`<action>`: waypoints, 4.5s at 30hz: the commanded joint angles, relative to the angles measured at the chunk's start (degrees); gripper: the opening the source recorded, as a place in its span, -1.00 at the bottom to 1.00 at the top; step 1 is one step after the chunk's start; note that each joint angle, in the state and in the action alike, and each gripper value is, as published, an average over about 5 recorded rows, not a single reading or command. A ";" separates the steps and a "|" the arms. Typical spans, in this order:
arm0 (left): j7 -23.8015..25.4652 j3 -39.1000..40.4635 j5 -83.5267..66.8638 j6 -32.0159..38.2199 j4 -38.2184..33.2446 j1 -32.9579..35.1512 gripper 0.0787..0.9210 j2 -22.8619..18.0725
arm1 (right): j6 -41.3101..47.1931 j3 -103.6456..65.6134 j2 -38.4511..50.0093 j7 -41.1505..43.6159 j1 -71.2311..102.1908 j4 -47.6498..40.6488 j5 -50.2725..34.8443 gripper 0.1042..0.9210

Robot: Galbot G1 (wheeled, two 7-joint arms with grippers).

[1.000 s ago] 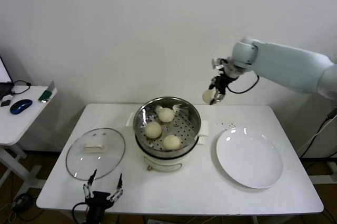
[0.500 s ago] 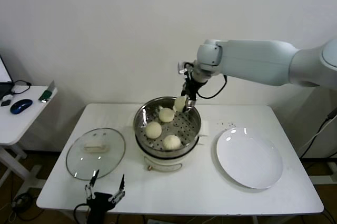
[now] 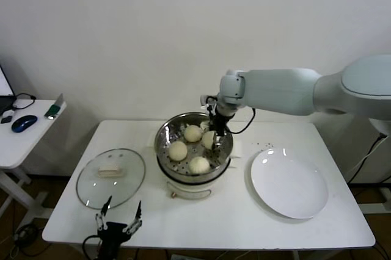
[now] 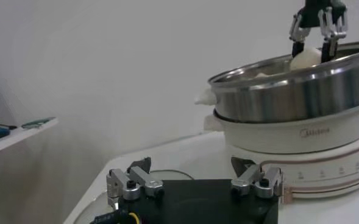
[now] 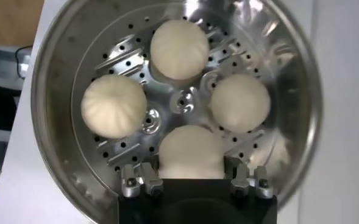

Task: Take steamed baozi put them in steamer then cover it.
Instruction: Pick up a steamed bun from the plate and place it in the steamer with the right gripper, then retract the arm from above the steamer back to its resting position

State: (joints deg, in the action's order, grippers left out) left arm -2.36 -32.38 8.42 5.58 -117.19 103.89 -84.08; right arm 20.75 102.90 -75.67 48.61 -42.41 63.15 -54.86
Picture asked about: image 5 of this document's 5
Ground white steamed baozi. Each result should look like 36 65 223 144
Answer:
209 73 272 134
157 124 226 180
149 19 210 80
80 74 148 139

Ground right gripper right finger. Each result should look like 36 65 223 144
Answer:
224 156 274 199

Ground stainless steel steamer basket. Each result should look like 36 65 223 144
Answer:
30 0 324 224

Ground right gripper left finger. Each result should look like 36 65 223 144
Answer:
120 161 165 198

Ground grey and black equipment box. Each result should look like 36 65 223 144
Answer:
0 47 32 180

